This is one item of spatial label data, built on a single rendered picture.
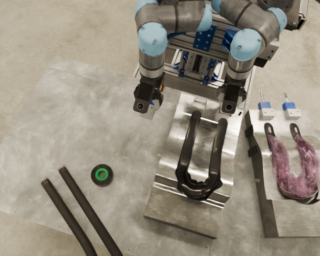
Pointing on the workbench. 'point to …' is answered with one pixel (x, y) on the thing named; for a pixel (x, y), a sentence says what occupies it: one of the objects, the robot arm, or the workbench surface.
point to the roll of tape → (100, 173)
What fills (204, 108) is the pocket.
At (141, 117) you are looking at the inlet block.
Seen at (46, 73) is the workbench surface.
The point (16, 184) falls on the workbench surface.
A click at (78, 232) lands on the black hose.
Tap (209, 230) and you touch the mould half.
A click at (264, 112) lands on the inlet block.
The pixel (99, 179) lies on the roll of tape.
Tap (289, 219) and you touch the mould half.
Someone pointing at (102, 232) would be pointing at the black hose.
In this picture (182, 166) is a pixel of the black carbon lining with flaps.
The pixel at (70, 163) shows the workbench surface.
